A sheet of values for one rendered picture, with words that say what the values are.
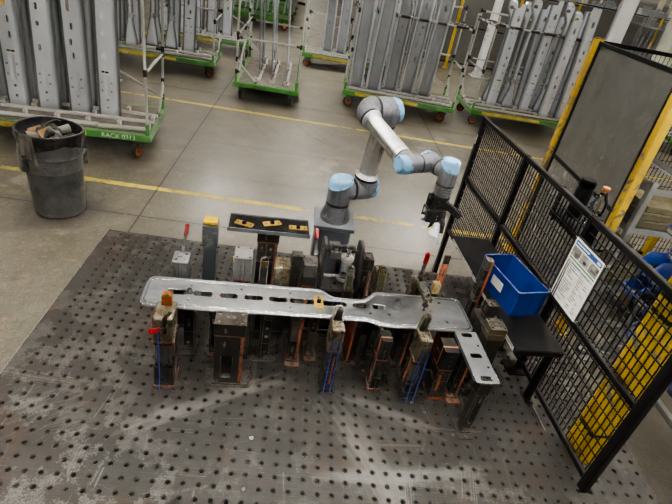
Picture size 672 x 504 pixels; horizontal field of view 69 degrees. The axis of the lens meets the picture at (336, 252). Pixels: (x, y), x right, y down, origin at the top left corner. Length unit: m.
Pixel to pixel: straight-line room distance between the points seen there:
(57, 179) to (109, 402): 2.65
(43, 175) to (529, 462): 3.83
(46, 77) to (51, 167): 1.90
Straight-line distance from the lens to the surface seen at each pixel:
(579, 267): 2.21
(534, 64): 9.76
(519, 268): 2.50
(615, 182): 3.94
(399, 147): 2.03
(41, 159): 4.38
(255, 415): 2.04
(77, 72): 6.02
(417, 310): 2.19
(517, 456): 2.23
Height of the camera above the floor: 2.28
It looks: 32 degrees down
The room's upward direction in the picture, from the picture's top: 11 degrees clockwise
